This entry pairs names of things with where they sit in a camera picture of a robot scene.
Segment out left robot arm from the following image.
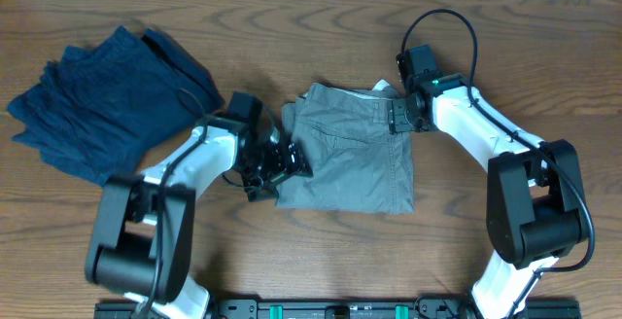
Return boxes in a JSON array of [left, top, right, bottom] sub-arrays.
[[85, 115, 312, 319]]

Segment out grey shorts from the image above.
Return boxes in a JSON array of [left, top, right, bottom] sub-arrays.
[[276, 80, 415, 215]]

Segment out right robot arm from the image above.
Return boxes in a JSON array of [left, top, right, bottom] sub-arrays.
[[389, 69, 595, 318]]

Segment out folded dark blue garment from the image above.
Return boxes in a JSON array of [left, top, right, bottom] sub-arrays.
[[8, 26, 225, 185]]

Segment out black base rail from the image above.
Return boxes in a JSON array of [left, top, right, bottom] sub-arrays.
[[93, 295, 582, 319]]

